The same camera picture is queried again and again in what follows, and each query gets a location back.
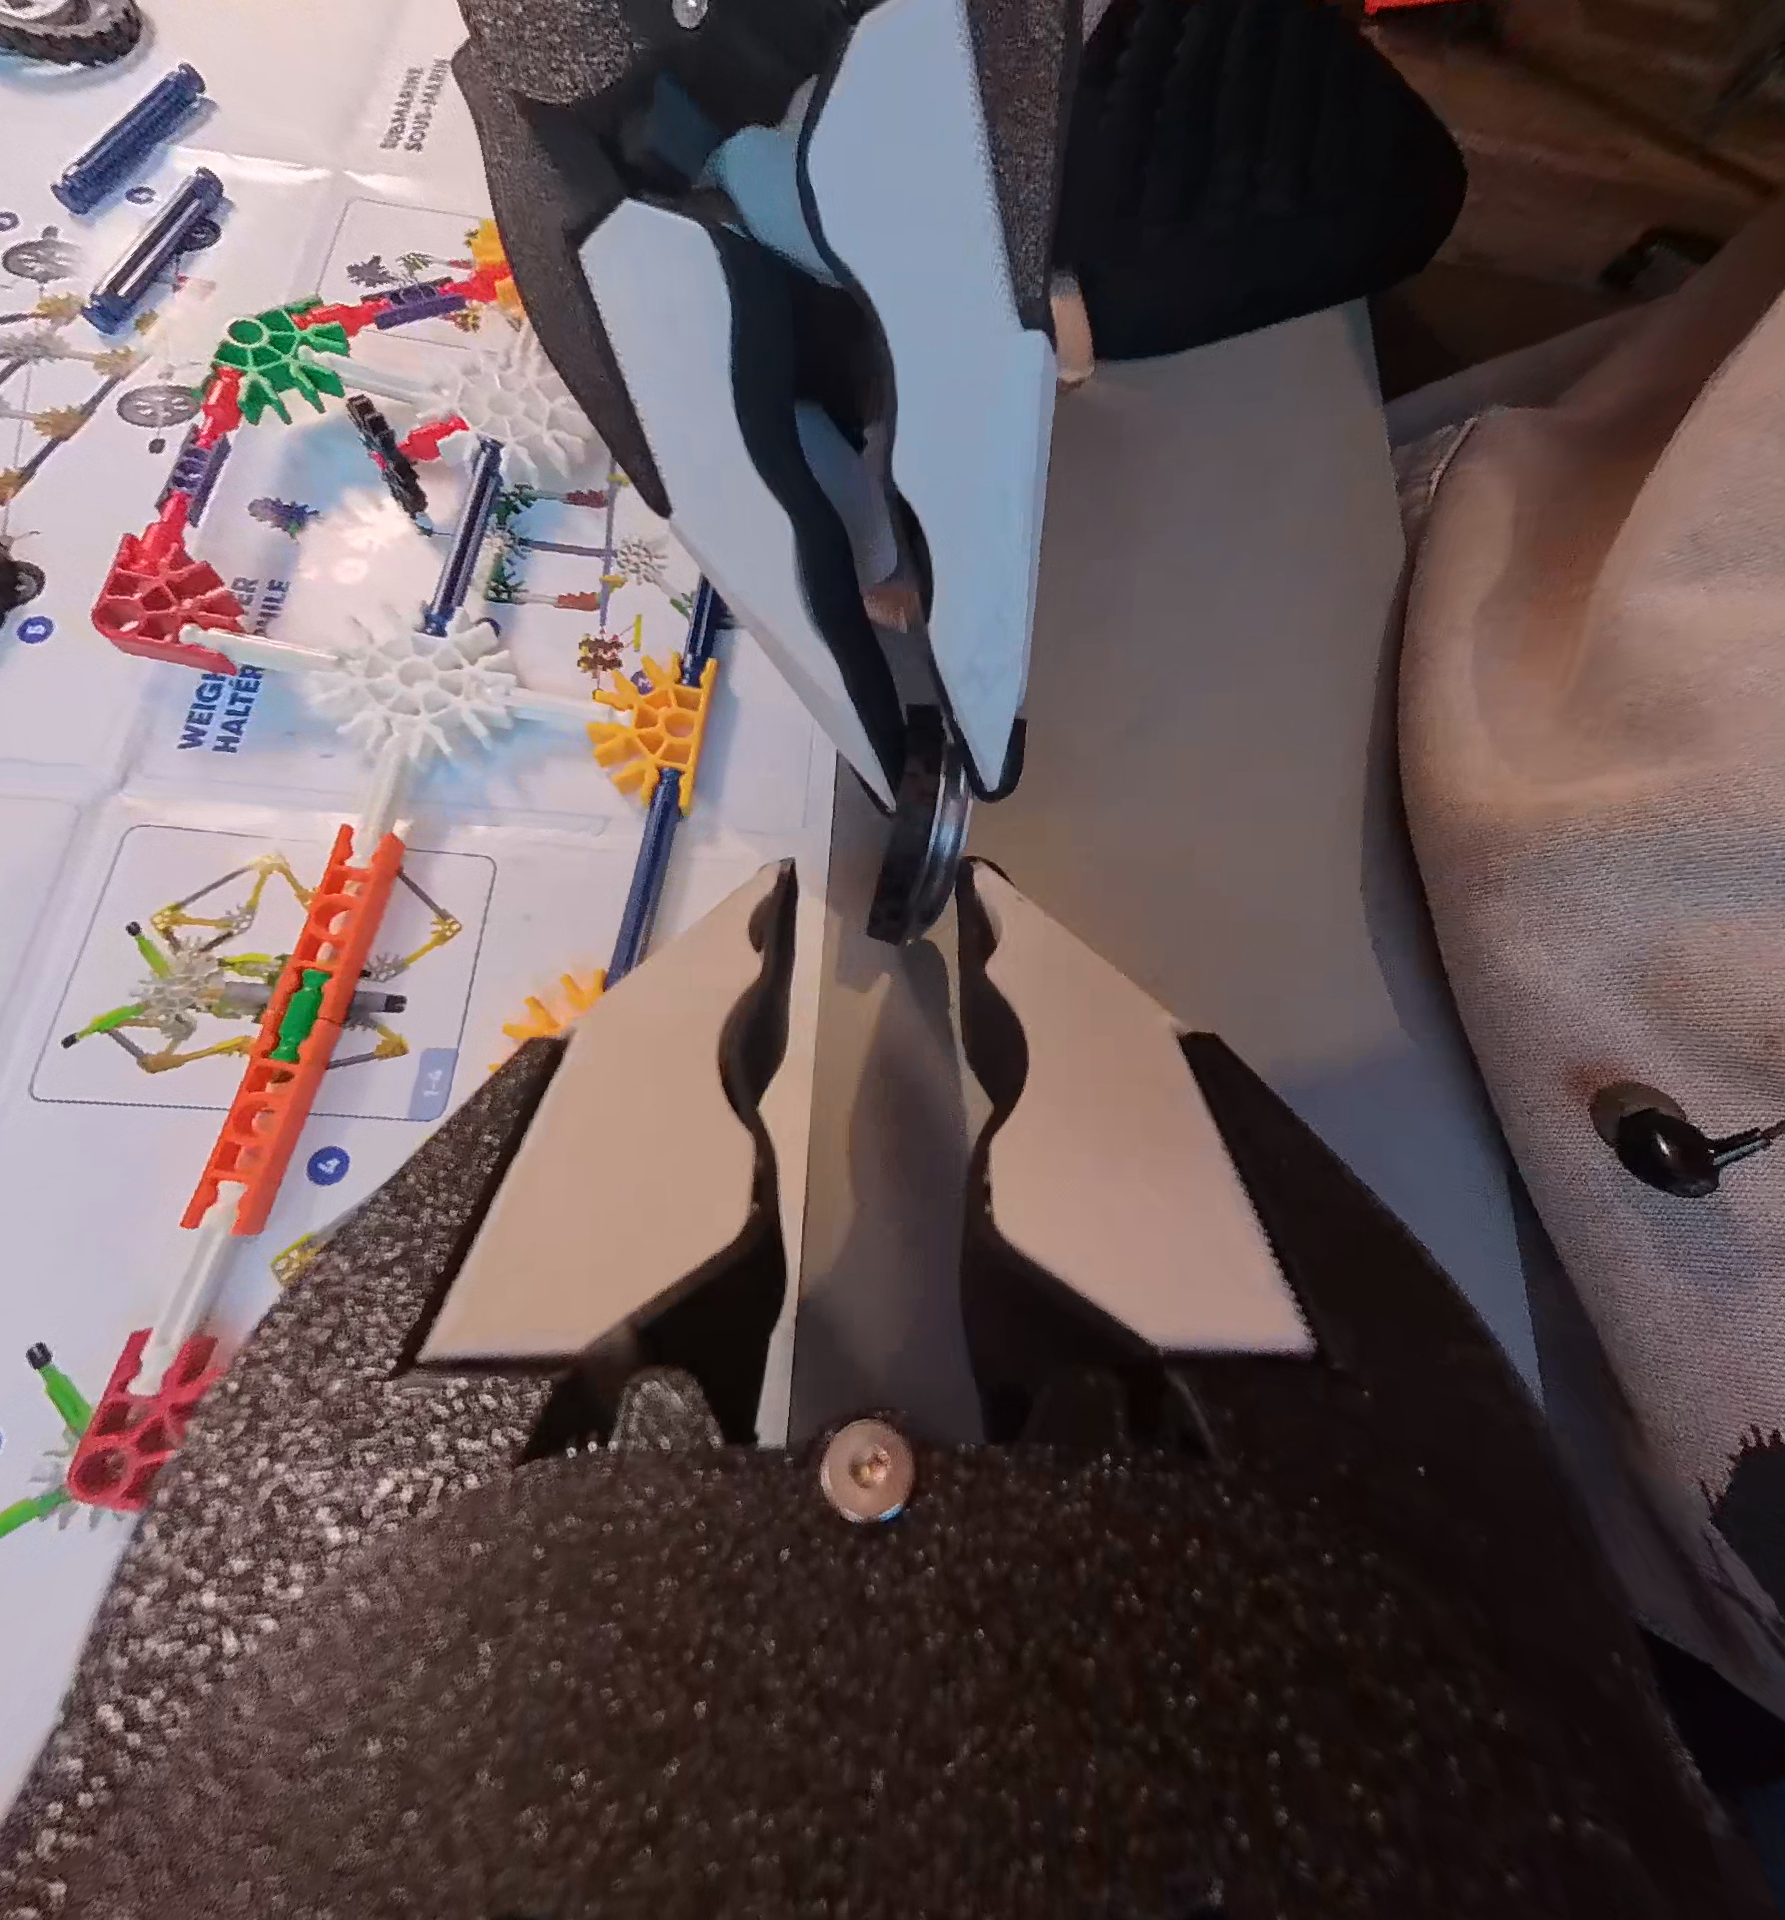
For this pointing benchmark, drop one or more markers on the large fold-out instruction sheet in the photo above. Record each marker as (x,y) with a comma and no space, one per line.
(53,901)

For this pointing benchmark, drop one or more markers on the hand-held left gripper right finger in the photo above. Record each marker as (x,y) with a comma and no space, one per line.
(1148,1202)

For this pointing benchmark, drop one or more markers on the colourful rod and connector model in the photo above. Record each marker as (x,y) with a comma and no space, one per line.
(413,686)

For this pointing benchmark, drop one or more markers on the grey desk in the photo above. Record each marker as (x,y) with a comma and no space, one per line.
(1222,602)

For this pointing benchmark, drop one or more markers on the grey plastic spoked wheel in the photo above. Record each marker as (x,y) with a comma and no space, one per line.
(959,810)

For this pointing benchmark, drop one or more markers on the person in beige hoodie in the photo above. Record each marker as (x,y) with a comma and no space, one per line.
(1644,752)

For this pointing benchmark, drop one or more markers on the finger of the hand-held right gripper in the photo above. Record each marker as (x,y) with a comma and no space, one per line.
(697,391)
(952,333)

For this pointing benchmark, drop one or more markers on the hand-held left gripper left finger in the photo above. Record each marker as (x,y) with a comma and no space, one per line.
(593,1202)

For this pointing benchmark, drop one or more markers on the thick blue plastic rod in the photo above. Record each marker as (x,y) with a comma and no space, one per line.
(159,248)

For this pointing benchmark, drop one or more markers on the short blue plastic rod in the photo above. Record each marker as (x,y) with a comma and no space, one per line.
(128,136)

